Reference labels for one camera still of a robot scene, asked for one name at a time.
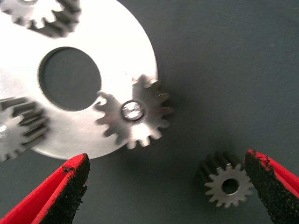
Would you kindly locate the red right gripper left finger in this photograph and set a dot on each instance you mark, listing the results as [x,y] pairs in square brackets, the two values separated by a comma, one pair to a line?
[51,200]

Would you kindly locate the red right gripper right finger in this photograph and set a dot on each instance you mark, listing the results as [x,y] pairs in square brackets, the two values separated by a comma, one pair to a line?
[275,196]

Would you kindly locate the small dark steel gear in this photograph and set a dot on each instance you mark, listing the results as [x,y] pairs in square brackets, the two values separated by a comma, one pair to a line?
[217,193]

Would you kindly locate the larger steel bevel gear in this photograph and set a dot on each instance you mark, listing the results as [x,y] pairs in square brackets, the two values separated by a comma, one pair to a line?
[149,130]

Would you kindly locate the dark grey table cloth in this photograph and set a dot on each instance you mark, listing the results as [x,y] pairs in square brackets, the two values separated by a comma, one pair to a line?
[222,70]

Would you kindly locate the round metal plate with hole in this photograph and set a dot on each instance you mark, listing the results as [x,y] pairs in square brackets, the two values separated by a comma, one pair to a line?
[116,46]

